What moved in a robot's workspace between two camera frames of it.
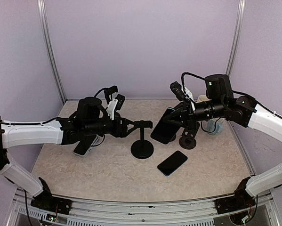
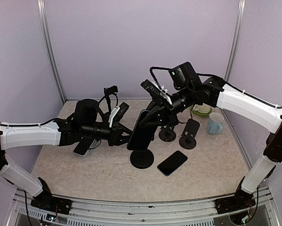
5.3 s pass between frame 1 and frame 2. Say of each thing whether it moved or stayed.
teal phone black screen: moved
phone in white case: stayed
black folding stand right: stayed
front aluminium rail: stayed
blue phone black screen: stayed
